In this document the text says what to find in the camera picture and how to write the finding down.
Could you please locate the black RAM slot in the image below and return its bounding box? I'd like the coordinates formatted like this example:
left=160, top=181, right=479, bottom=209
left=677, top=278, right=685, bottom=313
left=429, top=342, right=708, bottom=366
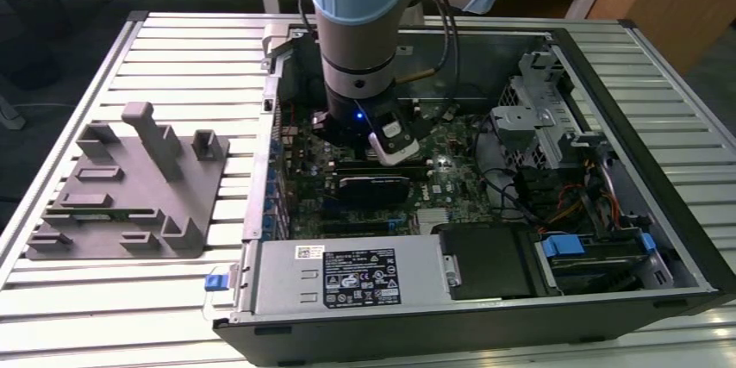
left=336, top=167, right=431, bottom=174
left=336, top=159, right=431, bottom=166
left=336, top=164, right=431, bottom=170
left=336, top=172, right=431, bottom=178

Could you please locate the small black graphics card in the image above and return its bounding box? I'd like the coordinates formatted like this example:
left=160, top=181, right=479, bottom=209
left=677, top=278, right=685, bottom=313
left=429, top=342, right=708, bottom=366
left=335, top=175, right=415, bottom=209

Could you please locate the green motherboard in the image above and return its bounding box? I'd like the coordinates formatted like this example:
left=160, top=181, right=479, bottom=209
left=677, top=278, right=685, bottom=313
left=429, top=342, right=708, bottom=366
left=269, top=96, right=523, bottom=242

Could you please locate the black expansion slot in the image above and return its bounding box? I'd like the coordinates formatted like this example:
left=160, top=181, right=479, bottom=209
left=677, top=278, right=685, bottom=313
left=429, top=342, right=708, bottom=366
left=320, top=221, right=388, bottom=233

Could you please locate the silver chipset heat sink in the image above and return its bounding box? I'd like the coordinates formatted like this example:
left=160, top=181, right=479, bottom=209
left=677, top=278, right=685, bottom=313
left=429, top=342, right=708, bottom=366
left=413, top=207, right=452, bottom=228

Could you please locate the silver metal disk bay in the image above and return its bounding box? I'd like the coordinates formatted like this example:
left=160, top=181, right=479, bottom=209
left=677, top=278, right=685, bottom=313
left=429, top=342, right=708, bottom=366
left=489, top=51, right=583, bottom=171

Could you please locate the silver power supply unit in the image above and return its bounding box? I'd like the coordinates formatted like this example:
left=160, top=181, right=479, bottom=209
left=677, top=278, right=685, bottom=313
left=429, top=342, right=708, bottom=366
left=229, top=236, right=463, bottom=316

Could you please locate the grey parts rack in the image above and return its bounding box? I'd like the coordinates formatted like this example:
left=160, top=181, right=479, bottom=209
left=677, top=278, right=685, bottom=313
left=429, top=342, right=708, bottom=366
left=25, top=101, right=231, bottom=260

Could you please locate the black plastic shroud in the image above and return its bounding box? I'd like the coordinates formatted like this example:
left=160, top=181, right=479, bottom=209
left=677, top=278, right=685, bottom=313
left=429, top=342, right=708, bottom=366
left=431, top=221, right=548, bottom=302

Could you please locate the blue case latch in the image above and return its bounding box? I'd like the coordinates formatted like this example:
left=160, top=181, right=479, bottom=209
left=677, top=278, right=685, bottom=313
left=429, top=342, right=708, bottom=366
left=205, top=268, right=232, bottom=293

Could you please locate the green RAM stick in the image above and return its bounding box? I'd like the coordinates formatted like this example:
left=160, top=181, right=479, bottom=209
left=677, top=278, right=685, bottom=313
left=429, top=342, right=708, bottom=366
left=67, top=210, right=157, bottom=220

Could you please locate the hard disk in blue carrier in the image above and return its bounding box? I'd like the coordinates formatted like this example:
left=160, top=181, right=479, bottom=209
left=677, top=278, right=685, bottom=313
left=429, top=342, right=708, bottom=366
left=533, top=232, right=660, bottom=296

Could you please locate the open black PC case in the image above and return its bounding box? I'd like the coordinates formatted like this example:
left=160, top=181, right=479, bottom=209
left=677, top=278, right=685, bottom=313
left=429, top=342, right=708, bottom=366
left=209, top=18, right=736, bottom=368

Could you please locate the wooden cabinet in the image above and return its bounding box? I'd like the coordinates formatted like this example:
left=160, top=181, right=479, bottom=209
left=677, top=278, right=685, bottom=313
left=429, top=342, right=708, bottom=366
left=589, top=0, right=736, bottom=77

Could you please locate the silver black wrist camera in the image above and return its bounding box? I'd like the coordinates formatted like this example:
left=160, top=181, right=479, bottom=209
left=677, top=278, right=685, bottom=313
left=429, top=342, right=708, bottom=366
left=365, top=111, right=423, bottom=167

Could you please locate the black cable bundle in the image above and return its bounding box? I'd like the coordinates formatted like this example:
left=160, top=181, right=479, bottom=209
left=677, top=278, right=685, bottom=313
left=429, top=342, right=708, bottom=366
left=480, top=160, right=568, bottom=225

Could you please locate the orange yellow wire bundle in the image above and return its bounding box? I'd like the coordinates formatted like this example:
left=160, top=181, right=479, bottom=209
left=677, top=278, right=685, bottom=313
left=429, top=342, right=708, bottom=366
left=533, top=182, right=625, bottom=235

